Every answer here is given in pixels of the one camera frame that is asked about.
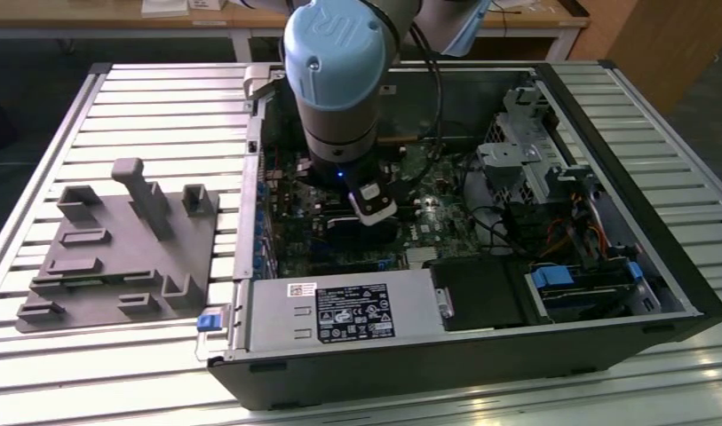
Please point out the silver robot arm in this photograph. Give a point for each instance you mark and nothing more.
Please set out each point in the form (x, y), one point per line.
(337, 120)

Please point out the black graphics card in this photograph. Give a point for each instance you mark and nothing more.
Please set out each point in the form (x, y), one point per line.
(342, 233)

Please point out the green motherboard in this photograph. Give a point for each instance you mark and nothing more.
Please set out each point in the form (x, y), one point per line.
(449, 222)

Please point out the silver chipset heatsink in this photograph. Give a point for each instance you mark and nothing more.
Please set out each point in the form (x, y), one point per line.
(423, 255)

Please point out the grey metal drive cage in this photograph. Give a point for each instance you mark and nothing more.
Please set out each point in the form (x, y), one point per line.
(514, 177)

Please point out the grey power supply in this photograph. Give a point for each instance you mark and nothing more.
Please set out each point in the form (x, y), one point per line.
(276, 319)

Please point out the black plastic shroud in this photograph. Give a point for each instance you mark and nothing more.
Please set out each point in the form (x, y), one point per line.
(478, 288)

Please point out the blue case latch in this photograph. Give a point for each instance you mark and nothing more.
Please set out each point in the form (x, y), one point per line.
(211, 321)

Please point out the grey parts rack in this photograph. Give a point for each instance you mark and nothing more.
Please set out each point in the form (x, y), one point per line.
(128, 266)

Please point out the pale blue teach pendant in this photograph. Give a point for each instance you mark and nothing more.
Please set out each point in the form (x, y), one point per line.
(466, 31)

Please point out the white box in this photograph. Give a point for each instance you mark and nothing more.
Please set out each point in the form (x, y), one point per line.
(164, 8)
(206, 4)

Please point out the wooden desk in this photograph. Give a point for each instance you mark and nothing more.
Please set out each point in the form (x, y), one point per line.
(159, 24)

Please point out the blue disk carrier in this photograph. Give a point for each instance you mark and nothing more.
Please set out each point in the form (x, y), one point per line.
(552, 277)

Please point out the black PC case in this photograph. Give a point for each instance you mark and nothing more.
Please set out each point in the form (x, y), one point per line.
(395, 377)

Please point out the small blue drive latch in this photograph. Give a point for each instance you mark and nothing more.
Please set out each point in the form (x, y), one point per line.
(635, 272)

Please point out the wooden cabinet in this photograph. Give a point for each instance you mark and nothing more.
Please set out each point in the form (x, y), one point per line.
(661, 44)

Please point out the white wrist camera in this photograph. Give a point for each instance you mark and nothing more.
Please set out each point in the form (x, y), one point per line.
(371, 208)

